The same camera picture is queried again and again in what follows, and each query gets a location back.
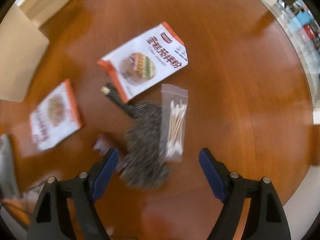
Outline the orange snack packet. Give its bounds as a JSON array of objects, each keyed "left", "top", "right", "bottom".
[
  {"left": 97, "top": 22, "right": 188, "bottom": 103},
  {"left": 29, "top": 79, "right": 82, "bottom": 151}
]

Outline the black bristle hair brush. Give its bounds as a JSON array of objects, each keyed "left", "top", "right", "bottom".
[{"left": 101, "top": 83, "right": 170, "bottom": 190}]

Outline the cotton swabs plastic bag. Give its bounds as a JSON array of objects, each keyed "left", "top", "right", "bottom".
[{"left": 159, "top": 84, "right": 188, "bottom": 162}]

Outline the beige square trash bin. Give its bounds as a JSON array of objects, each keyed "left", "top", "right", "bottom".
[{"left": 0, "top": 5, "right": 49, "bottom": 102}]

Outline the red crate in hallway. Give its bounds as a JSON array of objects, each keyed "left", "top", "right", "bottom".
[{"left": 303, "top": 23, "right": 319, "bottom": 40}]

